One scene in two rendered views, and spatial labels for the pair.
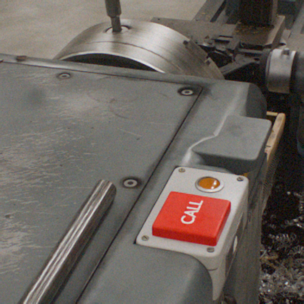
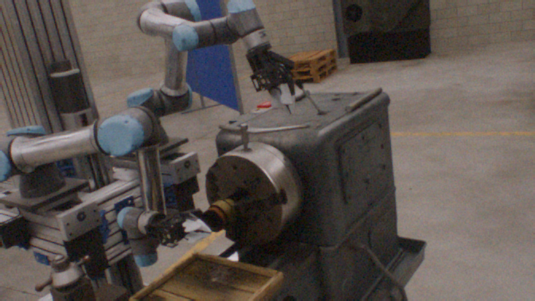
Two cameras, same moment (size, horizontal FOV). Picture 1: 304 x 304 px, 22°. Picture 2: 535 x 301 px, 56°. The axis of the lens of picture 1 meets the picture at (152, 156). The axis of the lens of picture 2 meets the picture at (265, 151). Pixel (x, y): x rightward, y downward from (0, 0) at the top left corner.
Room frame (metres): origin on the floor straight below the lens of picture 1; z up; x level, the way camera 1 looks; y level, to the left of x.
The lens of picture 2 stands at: (2.50, 0.61, 1.69)
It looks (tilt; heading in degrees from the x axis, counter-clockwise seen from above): 17 degrees down; 200
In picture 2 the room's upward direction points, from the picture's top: 9 degrees counter-clockwise
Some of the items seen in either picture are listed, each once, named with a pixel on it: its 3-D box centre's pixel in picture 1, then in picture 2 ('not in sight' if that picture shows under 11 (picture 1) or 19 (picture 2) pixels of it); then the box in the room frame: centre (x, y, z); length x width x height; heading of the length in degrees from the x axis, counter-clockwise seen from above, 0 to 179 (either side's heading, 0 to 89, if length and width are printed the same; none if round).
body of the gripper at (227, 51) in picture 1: (236, 64); (168, 228); (1.31, -0.16, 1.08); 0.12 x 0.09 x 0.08; 71
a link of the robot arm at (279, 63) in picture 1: (280, 69); (152, 222); (1.28, -0.23, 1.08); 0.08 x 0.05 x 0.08; 161
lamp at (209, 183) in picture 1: (209, 185); not in sight; (0.65, -0.06, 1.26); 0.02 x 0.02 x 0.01
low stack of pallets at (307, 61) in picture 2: not in sight; (307, 66); (-7.09, -1.70, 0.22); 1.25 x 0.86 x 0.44; 171
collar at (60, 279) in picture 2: not in sight; (64, 272); (1.66, -0.25, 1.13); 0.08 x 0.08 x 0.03
